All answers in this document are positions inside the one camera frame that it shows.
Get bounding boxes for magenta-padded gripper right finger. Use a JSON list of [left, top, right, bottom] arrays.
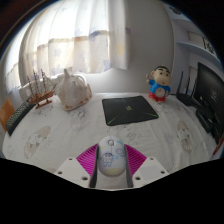
[[123, 143, 170, 189]]

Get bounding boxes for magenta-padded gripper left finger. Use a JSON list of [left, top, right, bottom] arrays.
[[54, 143, 100, 189]]

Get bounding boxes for white cartoon-print computer mouse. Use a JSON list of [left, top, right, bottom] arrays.
[[96, 135, 128, 177]]

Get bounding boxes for black mouse pad green lines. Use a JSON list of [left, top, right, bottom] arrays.
[[101, 95, 160, 127]]

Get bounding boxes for white printed tablecloth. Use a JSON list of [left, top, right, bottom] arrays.
[[1, 92, 219, 191]]

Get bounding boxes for black keyboard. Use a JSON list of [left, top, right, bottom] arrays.
[[4, 99, 37, 137]]

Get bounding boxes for black box device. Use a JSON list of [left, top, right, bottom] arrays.
[[195, 106, 216, 134]]

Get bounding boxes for large white conch shell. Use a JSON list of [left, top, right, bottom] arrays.
[[57, 68, 93, 112]]

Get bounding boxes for black router with antennas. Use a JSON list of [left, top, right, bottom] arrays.
[[175, 70, 201, 107]]

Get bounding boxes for wooden model sailing ship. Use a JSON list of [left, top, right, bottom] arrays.
[[25, 68, 58, 110]]

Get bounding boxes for orange wooden chair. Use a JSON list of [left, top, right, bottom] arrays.
[[0, 98, 16, 133]]

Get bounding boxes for cartoon boy figurine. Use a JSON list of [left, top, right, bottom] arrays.
[[145, 65, 172, 103]]

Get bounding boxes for black monitor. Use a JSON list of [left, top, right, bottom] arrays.
[[193, 61, 224, 118]]

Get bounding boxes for white star-print curtain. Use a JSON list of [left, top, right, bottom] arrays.
[[4, 0, 131, 94]]

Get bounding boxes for white wall shelf unit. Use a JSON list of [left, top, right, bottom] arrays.
[[166, 3, 223, 98]]

